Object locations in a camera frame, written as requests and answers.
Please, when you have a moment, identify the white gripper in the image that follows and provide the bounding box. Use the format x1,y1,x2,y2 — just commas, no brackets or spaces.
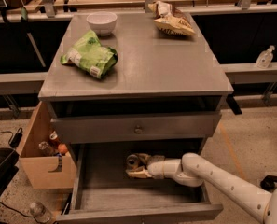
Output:
126,153,182,180

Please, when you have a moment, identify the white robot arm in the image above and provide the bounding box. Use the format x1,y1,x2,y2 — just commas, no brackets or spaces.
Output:
126,153,277,224

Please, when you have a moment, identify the grey top drawer with knob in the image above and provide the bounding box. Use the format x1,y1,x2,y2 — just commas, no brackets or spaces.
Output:
51,112,221,144

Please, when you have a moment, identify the open grey middle drawer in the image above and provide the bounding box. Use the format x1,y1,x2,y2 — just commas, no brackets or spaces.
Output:
57,139,223,224

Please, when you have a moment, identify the grey drawer cabinet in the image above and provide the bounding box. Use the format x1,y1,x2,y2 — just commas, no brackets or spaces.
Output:
38,12,234,161

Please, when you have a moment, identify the red white can in crate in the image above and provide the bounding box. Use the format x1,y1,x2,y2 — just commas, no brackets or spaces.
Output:
49,132,60,146

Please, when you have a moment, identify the orange fruit in crate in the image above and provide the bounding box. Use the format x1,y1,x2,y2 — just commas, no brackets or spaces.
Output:
58,144,68,155

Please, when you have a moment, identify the clear bottle in crate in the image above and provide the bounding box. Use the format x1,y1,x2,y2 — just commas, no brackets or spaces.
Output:
38,141,55,156

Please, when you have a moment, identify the wooden crate on floor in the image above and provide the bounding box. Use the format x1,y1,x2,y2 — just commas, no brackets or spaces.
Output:
17,102,76,189

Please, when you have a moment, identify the clear plastic water bottle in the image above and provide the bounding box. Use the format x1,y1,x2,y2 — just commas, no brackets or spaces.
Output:
30,202,52,224

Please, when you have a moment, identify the green chip bag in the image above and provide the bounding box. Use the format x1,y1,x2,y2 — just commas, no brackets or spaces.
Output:
60,30,118,79

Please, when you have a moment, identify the black chair base leg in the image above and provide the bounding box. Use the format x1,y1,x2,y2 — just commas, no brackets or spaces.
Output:
260,175,277,191

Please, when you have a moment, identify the black chair seat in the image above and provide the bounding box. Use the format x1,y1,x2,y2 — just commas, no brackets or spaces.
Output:
0,147,19,196

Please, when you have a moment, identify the white bowl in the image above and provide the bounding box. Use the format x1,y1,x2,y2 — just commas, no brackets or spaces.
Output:
87,11,118,36

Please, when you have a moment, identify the yellow brown chip bag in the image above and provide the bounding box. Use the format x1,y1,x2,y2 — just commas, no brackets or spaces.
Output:
148,1,196,36

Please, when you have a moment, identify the clear sanitizer pump bottle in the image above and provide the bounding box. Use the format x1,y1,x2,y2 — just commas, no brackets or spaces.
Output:
256,45,275,69

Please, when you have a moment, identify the black power adapter with cable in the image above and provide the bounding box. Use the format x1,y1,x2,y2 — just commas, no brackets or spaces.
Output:
0,127,23,148

